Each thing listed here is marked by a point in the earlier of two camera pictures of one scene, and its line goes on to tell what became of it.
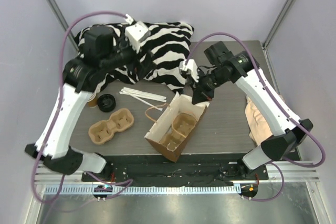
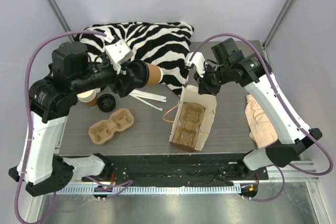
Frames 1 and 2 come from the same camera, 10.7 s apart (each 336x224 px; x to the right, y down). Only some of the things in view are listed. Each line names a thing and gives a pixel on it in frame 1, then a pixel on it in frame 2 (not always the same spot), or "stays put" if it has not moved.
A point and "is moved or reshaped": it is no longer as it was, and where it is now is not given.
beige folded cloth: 260,128 stays put
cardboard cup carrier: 183,123 -> 191,116
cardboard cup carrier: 103,131 stays put
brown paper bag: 170,132 is moved or reshaped
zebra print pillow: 167,44 stays put
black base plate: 192,170 stays put
